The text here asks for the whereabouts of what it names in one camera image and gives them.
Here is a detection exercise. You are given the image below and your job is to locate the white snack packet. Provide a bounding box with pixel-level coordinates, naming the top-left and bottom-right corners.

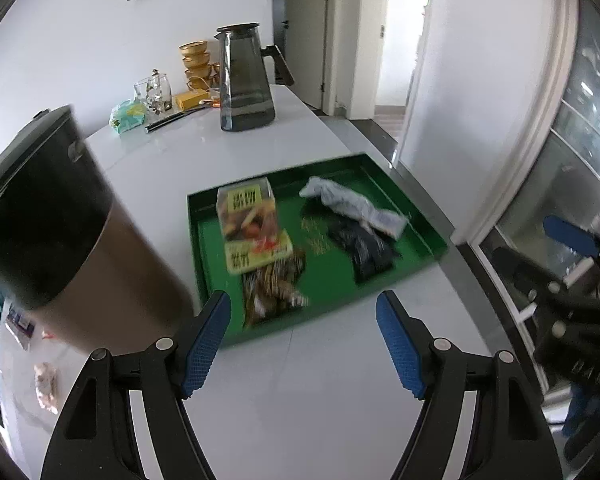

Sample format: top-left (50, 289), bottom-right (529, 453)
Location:
top-left (299, 176), bottom-right (410, 240)

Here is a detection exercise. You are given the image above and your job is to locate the black snack packet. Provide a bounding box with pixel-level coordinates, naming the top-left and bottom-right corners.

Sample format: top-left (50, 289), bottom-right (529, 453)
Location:
top-left (327, 220), bottom-right (403, 283)

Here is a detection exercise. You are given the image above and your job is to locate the brown wheat-print snack packet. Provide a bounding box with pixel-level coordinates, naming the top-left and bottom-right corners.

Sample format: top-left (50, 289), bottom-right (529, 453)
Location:
top-left (241, 250), bottom-right (312, 330)

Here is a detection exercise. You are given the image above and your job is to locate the dark blue snack packet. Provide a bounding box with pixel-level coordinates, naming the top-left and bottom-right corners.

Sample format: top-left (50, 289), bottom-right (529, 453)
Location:
top-left (5, 302), bottom-right (36, 351)

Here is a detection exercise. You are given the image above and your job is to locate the copper trash can black lid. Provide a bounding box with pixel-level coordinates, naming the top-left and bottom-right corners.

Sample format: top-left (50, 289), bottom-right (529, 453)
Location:
top-left (0, 105), bottom-right (201, 361)

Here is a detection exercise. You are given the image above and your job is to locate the stack of gold bowls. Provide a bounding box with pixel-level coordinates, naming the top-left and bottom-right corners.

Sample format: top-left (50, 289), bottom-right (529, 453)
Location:
top-left (179, 40), bottom-right (221, 92)

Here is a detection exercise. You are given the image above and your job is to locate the sliding glass door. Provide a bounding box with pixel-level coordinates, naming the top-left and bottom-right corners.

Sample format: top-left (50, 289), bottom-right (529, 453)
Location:
top-left (460, 10), bottom-right (600, 411)

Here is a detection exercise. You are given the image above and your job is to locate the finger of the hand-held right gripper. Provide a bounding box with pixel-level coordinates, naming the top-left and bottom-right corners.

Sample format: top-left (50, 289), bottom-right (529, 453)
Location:
top-left (492, 247), bottom-right (581, 306)
top-left (542, 215), bottom-right (600, 261)

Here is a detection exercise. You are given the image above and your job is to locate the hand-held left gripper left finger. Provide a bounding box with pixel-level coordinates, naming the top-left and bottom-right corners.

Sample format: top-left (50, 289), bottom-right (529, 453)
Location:
top-left (40, 290), bottom-right (232, 480)

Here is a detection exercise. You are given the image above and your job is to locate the pink candy packet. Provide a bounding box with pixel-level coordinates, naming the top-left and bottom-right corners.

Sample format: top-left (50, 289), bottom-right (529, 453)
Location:
top-left (34, 362), bottom-right (60, 413)

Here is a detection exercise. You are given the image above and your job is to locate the green tissue pack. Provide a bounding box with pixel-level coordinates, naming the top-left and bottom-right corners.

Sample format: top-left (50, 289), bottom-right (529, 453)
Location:
top-left (110, 100), bottom-right (147, 135)

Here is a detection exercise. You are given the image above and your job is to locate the clear snack bag yellow label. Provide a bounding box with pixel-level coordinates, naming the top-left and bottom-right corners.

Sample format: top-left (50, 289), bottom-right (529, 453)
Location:
top-left (216, 178), bottom-right (295, 275)

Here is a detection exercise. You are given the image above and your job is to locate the green tray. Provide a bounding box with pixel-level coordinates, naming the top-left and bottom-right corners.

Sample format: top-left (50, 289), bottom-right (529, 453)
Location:
top-left (186, 153), bottom-right (449, 348)

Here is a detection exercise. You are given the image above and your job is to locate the grey glass pitcher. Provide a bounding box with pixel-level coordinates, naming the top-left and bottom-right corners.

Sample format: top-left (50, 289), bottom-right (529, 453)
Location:
top-left (215, 22), bottom-right (296, 132)

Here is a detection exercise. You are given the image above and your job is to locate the yellow box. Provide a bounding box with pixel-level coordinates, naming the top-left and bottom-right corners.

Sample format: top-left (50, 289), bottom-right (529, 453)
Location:
top-left (173, 89), bottom-right (210, 111)

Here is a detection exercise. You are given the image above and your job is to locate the clear glass mug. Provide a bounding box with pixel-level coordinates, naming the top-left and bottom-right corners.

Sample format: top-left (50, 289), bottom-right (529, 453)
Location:
top-left (133, 72), bottom-right (173, 112)

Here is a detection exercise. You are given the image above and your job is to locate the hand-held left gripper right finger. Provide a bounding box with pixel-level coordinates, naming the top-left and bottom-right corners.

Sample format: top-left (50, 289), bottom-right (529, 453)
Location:
top-left (375, 290), bottom-right (566, 480)

